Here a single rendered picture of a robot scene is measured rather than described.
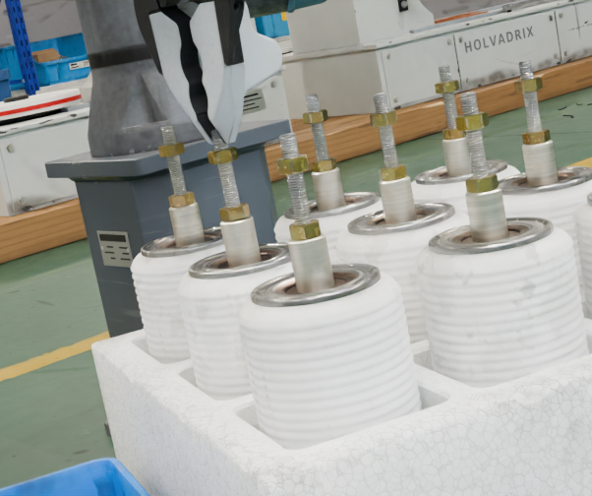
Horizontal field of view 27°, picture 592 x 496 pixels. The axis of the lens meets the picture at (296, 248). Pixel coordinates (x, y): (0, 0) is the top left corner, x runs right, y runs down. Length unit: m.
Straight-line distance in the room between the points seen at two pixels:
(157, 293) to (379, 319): 0.26
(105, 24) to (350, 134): 2.01
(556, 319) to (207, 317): 0.22
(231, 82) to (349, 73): 2.68
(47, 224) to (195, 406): 1.93
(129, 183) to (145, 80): 0.10
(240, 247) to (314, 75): 2.77
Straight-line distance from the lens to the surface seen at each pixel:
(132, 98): 1.20
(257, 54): 0.80
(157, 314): 0.91
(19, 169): 2.74
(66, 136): 2.80
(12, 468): 1.33
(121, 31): 1.20
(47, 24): 10.01
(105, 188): 1.22
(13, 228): 2.65
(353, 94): 3.46
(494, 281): 0.72
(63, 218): 2.71
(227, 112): 0.79
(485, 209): 0.74
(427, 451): 0.67
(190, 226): 0.92
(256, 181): 1.23
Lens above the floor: 0.41
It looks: 11 degrees down
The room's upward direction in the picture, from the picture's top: 11 degrees counter-clockwise
